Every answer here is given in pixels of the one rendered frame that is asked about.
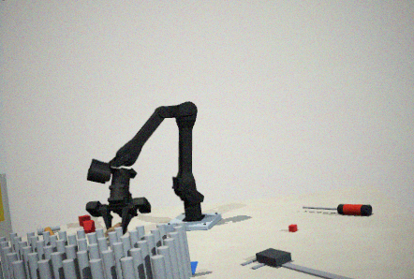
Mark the red and black screwdriver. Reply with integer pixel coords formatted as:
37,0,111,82
303,204,373,216

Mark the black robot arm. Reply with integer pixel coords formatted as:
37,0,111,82
87,101,205,222

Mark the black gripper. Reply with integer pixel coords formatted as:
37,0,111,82
85,182,151,235

